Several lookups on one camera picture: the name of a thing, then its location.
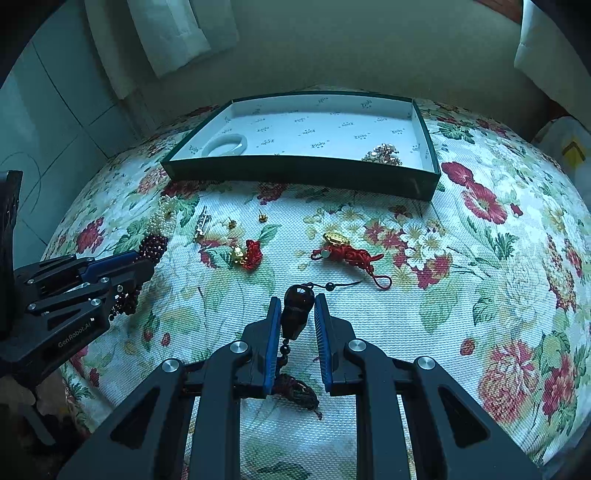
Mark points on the rhinestone pearl brooch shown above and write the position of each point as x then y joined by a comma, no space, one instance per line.
383,154

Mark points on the white plastic bag yellow print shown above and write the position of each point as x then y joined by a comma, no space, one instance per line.
568,147

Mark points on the brown wooden window frame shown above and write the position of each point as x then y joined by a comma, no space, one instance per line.
503,9

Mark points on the white jade bangle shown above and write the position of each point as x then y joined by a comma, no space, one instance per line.
207,146

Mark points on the silver hair clip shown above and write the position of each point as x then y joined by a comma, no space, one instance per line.
201,224

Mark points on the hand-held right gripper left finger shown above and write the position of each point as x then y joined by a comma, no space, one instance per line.
275,332

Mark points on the small red knot gold charm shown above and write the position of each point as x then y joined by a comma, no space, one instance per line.
253,254

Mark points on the gold stud earring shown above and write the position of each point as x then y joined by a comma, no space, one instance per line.
262,216
232,225

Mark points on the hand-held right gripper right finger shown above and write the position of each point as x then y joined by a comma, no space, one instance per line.
320,332

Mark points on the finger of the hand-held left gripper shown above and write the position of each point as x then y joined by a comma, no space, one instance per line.
115,265
134,275

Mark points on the green box with white lining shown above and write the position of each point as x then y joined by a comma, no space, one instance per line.
304,134

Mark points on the narrow white curtain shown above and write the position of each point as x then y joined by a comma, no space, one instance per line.
549,55

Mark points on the long red knot gold charm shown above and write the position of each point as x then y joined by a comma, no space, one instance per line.
355,254

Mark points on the wide white curtain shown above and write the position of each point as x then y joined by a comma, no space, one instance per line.
166,37

